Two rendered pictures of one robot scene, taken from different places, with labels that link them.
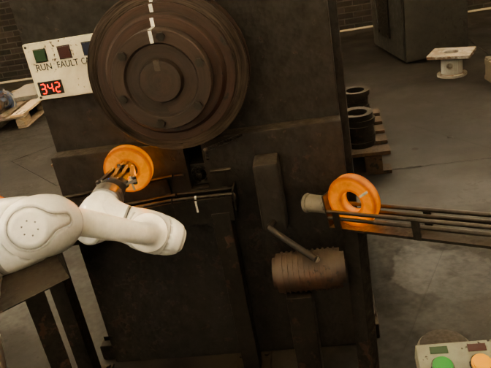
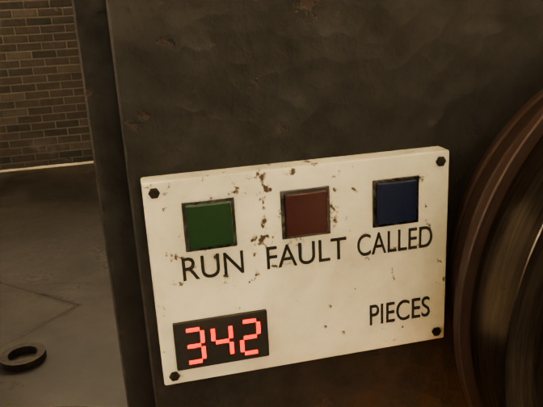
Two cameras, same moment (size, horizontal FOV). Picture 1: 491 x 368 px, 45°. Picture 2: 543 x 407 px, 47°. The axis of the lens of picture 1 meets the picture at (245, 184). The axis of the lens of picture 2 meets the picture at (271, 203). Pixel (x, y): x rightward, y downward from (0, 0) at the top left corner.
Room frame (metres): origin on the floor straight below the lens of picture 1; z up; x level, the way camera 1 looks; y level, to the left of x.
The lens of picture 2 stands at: (1.43, 0.69, 1.36)
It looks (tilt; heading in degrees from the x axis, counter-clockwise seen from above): 17 degrees down; 339
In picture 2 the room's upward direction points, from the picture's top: 3 degrees counter-clockwise
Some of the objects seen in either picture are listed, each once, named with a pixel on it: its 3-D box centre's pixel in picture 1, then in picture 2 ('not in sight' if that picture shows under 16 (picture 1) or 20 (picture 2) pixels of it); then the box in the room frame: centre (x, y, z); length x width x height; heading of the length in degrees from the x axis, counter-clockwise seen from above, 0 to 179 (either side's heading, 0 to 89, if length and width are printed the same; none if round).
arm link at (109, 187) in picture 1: (107, 198); not in sight; (1.53, 0.39, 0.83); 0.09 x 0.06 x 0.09; 81
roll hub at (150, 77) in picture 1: (162, 79); not in sight; (1.63, 0.17, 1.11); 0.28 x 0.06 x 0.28; 81
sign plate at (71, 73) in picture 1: (69, 66); (305, 264); (1.89, 0.48, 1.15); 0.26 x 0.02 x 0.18; 81
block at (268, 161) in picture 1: (270, 192); not in sight; (1.70, -0.07, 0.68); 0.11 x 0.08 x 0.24; 171
